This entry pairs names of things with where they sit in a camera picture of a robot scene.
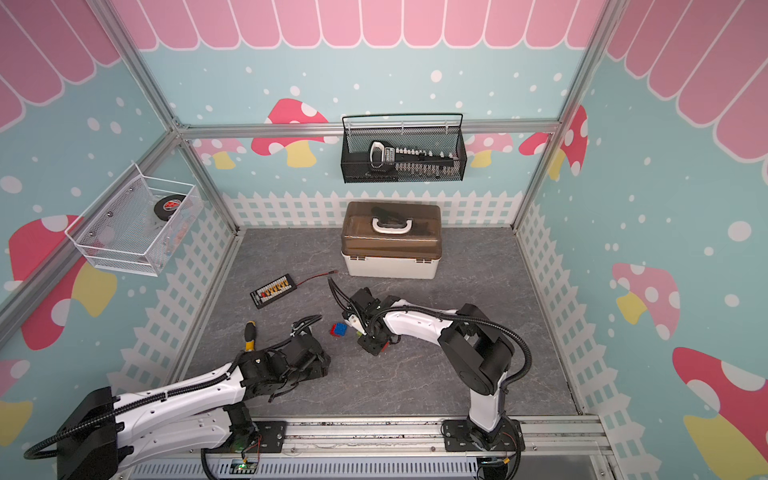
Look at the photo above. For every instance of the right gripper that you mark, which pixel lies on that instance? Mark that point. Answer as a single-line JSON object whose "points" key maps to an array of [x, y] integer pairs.
{"points": [[367, 347]]}

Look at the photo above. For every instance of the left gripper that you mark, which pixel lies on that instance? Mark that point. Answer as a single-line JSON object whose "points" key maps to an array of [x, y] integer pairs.
{"points": [[320, 367]]}

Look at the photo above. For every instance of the blue lego brick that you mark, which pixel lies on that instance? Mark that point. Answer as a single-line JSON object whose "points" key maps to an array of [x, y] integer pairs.
{"points": [[341, 329]]}

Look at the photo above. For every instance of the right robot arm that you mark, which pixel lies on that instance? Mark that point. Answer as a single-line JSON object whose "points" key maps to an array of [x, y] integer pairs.
{"points": [[486, 356]]}

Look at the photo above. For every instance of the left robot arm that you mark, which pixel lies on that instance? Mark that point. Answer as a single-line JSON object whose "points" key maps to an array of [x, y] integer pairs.
{"points": [[109, 433]]}

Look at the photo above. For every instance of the brown lid storage box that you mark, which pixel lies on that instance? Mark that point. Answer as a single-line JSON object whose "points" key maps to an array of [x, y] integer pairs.
{"points": [[392, 240]]}

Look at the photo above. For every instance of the black charger board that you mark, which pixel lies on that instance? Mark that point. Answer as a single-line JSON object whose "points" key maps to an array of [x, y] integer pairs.
{"points": [[273, 291]]}

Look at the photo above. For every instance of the green circuit board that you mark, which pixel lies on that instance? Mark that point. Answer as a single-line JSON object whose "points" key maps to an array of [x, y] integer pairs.
{"points": [[244, 467]]}

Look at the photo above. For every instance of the screwdriver bit set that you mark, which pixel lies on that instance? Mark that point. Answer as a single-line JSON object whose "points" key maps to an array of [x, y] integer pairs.
{"points": [[404, 162]]}

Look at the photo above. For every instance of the black tape roll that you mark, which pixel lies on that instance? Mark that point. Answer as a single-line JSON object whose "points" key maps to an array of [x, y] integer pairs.
{"points": [[165, 208]]}

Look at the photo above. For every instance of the yellow handled screwdriver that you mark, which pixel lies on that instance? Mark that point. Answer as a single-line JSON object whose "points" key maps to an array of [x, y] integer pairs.
{"points": [[250, 334]]}

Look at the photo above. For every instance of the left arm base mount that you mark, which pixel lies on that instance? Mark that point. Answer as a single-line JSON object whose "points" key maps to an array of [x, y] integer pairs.
{"points": [[252, 438]]}

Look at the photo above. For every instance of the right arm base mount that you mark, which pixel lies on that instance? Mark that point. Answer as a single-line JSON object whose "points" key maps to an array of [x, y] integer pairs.
{"points": [[464, 436]]}

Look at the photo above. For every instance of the black wire wall basket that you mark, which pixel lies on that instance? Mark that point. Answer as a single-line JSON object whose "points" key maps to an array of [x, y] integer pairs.
{"points": [[437, 132]]}

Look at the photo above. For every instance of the white wire wall basket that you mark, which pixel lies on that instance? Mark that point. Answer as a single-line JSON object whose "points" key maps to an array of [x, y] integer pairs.
{"points": [[120, 232]]}

